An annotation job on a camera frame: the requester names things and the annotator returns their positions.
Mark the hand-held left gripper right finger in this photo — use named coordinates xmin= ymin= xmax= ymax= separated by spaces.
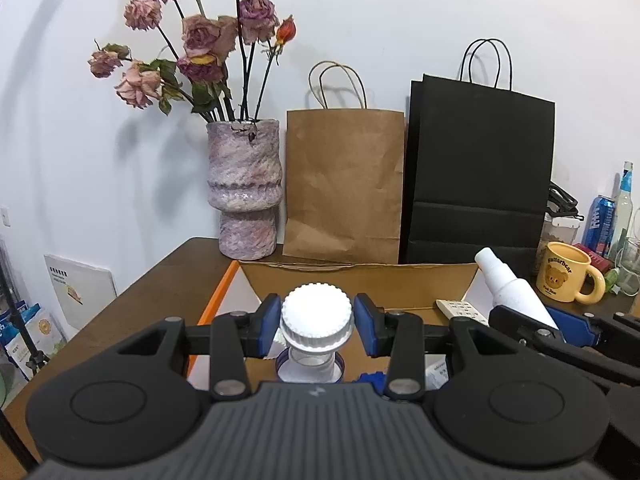
xmin=352 ymin=293 xmax=522 ymax=402

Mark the brown paper bag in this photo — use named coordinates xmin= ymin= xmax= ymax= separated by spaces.
xmin=282 ymin=61 xmax=406 ymax=265

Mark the blue and white bag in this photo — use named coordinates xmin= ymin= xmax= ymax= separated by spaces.
xmin=0 ymin=301 xmax=41 ymax=386

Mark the clear glass cup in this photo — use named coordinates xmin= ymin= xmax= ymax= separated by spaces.
xmin=617 ymin=237 xmax=640 ymax=296

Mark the white plastic jar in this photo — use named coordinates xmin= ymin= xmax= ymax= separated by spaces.
xmin=424 ymin=357 xmax=454 ymax=394

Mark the blue-rimmed round lid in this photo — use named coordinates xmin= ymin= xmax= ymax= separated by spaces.
xmin=274 ymin=347 xmax=346 ymax=385

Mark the yellow bear mug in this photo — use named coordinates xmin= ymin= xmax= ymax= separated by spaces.
xmin=535 ymin=241 xmax=606 ymax=304

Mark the clear container with black lid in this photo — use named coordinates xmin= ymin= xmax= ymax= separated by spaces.
xmin=538 ymin=182 xmax=585 ymax=281

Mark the clear bottle with blue cap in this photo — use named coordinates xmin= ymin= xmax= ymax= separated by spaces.
xmin=609 ymin=160 xmax=636 ymax=261

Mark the pink marbled ceramic vase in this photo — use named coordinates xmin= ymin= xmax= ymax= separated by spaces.
xmin=206 ymin=118 xmax=285 ymax=261

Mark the white ribbed cap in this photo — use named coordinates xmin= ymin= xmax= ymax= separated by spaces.
xmin=279 ymin=282 xmax=355 ymax=354

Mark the white remote control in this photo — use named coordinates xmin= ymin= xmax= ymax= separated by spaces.
xmin=434 ymin=298 xmax=491 ymax=329

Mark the white flat board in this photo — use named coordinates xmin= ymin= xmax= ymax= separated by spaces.
xmin=43 ymin=253 xmax=119 ymax=331

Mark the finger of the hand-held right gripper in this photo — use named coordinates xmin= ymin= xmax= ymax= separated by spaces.
xmin=488 ymin=304 xmax=640 ymax=394
xmin=544 ymin=305 xmax=640 ymax=366

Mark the white spray bottle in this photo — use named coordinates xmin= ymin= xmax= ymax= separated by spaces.
xmin=473 ymin=246 xmax=561 ymax=331

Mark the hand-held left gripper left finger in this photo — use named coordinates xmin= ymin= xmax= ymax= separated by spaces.
xmin=115 ymin=293 xmax=282 ymax=402

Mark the black paper bag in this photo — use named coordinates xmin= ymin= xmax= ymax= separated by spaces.
xmin=398 ymin=38 xmax=556 ymax=266

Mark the dark red box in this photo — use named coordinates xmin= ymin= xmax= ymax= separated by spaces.
xmin=572 ymin=243 xmax=614 ymax=272

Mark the red cardboard box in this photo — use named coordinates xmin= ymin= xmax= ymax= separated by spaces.
xmin=187 ymin=258 xmax=496 ymax=396

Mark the white bag with round print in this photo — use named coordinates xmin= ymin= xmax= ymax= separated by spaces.
xmin=19 ymin=307 xmax=69 ymax=361

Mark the blue drink can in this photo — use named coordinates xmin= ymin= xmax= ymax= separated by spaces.
xmin=582 ymin=194 xmax=617 ymax=256

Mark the bunch of dried roses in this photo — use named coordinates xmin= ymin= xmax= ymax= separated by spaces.
xmin=88 ymin=0 xmax=297 ymax=124

